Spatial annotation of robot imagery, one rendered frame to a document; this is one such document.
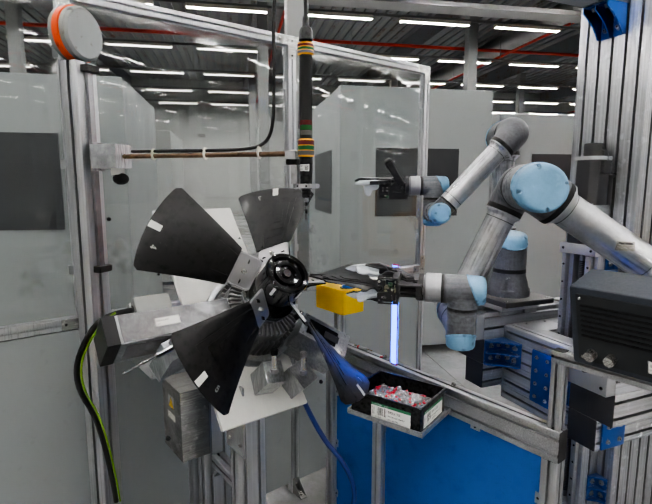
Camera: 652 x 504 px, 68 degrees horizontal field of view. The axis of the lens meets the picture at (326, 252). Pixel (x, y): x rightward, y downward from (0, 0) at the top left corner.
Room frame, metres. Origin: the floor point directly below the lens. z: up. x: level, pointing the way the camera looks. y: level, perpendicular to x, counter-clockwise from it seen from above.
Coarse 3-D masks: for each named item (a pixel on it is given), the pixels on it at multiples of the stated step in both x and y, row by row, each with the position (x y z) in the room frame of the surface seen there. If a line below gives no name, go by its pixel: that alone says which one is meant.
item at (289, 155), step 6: (288, 156) 1.30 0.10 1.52; (294, 156) 1.30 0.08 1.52; (288, 162) 1.30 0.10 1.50; (294, 162) 1.29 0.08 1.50; (294, 168) 1.30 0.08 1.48; (294, 174) 1.30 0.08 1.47; (294, 180) 1.30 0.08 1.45; (294, 186) 1.29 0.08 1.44; (300, 186) 1.27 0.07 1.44; (306, 186) 1.27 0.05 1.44; (312, 186) 1.27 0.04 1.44; (318, 186) 1.29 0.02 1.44
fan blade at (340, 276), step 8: (352, 264) 1.52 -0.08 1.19; (328, 272) 1.41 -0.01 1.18; (336, 272) 1.42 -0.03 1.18; (344, 272) 1.43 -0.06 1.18; (352, 272) 1.45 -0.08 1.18; (328, 280) 1.29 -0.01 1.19; (336, 280) 1.31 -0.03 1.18; (344, 280) 1.33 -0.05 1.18; (352, 280) 1.35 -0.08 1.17; (360, 280) 1.37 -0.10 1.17; (368, 280) 1.40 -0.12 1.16; (376, 280) 1.43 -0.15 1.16; (360, 288) 1.31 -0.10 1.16; (368, 288) 1.33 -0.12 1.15; (376, 288) 1.36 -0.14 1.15
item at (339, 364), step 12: (312, 324) 1.23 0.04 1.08; (324, 348) 1.13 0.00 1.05; (336, 360) 1.14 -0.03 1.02; (336, 372) 1.09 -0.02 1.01; (348, 372) 1.15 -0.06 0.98; (360, 372) 1.25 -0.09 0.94; (336, 384) 1.06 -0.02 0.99; (348, 384) 1.10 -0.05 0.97; (360, 384) 1.16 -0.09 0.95; (348, 396) 1.06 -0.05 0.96; (360, 396) 1.11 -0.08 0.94
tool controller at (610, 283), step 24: (576, 288) 1.02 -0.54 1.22; (600, 288) 0.99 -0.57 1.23; (624, 288) 0.97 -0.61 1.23; (648, 288) 0.95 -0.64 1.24; (576, 312) 1.03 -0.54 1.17; (600, 312) 0.99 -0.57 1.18; (624, 312) 0.95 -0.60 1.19; (648, 312) 0.91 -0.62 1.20; (576, 336) 1.04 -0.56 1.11; (600, 336) 1.00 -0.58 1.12; (624, 336) 0.96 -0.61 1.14; (648, 336) 0.92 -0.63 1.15; (576, 360) 1.05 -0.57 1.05; (600, 360) 1.01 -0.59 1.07; (624, 360) 0.97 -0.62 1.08; (648, 360) 0.93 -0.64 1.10
